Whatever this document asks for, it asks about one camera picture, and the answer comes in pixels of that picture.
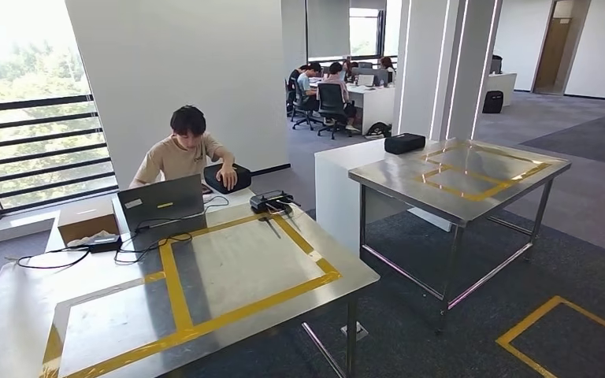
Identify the cardboard box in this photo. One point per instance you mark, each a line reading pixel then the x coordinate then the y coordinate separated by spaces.
pixel 86 221

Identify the black metal railing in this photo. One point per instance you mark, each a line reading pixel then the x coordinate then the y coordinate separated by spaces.
pixel 31 104

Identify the black power adapter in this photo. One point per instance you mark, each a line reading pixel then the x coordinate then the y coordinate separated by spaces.
pixel 107 245

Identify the black backpack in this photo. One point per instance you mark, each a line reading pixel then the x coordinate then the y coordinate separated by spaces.
pixel 493 101

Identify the black zip case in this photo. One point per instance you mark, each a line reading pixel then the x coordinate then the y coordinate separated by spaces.
pixel 404 143
pixel 245 177

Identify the black handheld controller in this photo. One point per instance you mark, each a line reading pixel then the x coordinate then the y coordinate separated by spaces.
pixel 268 202

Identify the grey laptop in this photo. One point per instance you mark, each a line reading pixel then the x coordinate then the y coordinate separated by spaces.
pixel 161 203

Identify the steel workbench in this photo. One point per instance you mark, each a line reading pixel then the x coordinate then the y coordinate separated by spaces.
pixel 401 175
pixel 255 261

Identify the person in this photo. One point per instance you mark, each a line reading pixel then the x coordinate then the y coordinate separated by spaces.
pixel 387 65
pixel 310 83
pixel 335 70
pixel 177 156
pixel 293 78

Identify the wooden door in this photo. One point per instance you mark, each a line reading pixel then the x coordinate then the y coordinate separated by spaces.
pixel 553 57

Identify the white cabinet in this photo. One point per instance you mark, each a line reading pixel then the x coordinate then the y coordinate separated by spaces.
pixel 506 83

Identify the white crumpled tissue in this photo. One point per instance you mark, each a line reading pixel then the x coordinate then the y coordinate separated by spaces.
pixel 91 238

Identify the small desk monitor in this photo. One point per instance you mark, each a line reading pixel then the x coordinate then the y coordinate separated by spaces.
pixel 366 80

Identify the metal floor socket plate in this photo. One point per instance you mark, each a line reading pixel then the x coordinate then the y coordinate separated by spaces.
pixel 353 332

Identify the black office chair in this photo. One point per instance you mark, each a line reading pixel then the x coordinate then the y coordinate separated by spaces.
pixel 331 99
pixel 302 112

